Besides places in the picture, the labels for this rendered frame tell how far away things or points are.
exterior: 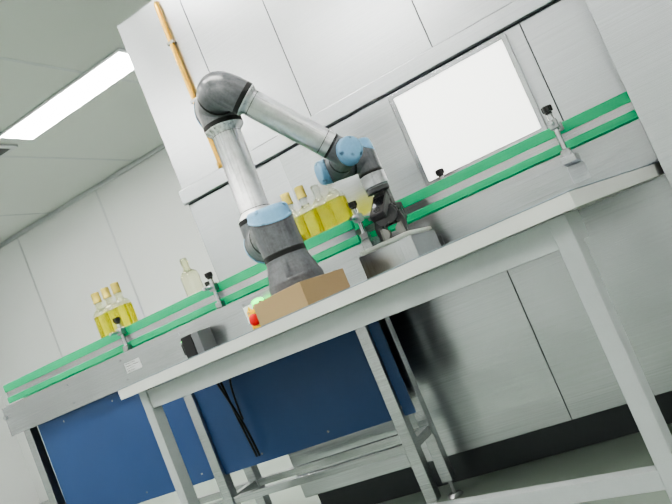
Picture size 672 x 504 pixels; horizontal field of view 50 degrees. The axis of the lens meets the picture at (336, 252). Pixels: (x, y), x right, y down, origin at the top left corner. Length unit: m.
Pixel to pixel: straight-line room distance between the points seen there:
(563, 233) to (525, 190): 0.75
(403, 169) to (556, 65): 0.58
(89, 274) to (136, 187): 1.05
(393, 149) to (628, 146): 0.77
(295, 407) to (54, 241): 5.50
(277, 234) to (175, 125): 1.22
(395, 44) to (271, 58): 0.49
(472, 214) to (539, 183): 0.22
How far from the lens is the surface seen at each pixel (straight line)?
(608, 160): 2.16
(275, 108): 1.99
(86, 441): 3.10
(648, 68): 2.00
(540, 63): 2.42
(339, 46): 2.64
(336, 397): 2.40
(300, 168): 2.63
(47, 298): 7.88
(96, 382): 2.95
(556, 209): 1.40
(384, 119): 2.51
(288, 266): 1.84
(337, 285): 1.86
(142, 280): 7.01
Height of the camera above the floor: 0.70
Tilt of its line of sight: 5 degrees up
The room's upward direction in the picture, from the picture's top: 23 degrees counter-clockwise
